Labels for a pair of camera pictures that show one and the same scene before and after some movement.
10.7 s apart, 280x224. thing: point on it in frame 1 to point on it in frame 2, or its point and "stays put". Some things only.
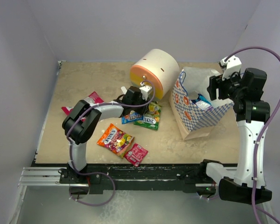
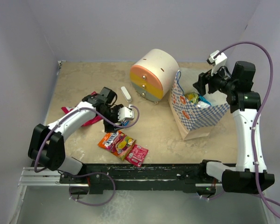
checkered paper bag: x=192 y=120 stays put
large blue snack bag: x=200 y=98 stays put
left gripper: x=143 y=109 to x=108 y=128
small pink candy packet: x=136 y=154 stays put
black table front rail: x=174 y=178 stays put
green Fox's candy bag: x=150 y=120 to x=192 y=97
